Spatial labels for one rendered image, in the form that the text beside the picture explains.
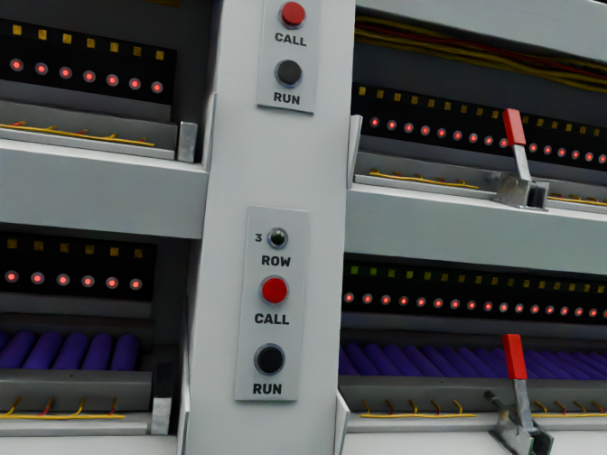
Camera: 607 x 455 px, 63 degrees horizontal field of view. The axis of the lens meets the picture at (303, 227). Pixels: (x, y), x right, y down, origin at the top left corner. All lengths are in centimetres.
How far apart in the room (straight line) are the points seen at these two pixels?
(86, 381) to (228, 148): 19
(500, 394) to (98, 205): 36
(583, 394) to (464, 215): 22
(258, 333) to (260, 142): 13
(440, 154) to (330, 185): 27
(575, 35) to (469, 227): 21
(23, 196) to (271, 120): 16
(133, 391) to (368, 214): 21
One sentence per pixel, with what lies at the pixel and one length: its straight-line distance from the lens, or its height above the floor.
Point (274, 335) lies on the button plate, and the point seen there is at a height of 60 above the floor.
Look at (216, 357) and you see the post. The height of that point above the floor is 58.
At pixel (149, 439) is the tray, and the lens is 37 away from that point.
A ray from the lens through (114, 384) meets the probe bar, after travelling 39.
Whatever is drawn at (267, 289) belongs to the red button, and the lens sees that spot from 32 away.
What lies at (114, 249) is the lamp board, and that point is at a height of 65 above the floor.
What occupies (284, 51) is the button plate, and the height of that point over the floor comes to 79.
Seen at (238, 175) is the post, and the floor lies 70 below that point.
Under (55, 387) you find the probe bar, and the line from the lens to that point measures 39.
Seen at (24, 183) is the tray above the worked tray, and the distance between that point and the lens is 34.
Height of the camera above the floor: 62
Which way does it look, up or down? 8 degrees up
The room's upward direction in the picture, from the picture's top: 3 degrees clockwise
